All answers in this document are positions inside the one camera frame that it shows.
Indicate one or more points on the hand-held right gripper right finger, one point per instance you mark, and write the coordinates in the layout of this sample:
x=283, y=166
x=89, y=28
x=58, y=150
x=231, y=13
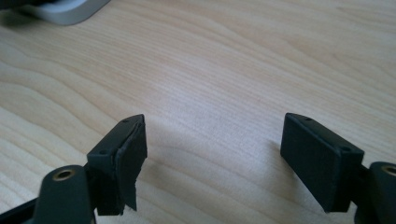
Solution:
x=320, y=168

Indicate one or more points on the silver rounded flat object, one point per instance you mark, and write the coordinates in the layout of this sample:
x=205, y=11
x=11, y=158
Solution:
x=67, y=12

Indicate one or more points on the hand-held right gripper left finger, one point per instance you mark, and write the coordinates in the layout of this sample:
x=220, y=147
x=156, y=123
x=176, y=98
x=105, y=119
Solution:
x=118, y=174

